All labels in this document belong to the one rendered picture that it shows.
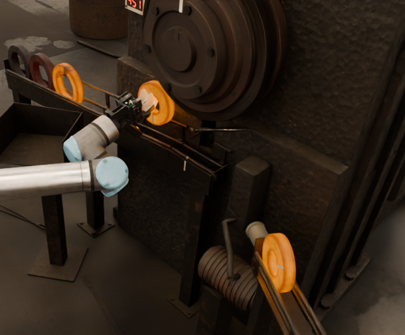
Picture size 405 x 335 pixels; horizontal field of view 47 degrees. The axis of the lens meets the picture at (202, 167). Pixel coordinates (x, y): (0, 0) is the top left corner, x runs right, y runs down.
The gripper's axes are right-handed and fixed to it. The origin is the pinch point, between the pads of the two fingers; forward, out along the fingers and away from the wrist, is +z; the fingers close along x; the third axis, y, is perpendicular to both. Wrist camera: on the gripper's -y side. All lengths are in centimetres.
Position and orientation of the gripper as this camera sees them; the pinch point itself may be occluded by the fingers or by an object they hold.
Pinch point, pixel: (155, 98)
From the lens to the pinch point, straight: 163.7
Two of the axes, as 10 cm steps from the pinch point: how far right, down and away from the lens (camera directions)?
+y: -0.8, -6.6, -7.5
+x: -7.4, -4.6, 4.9
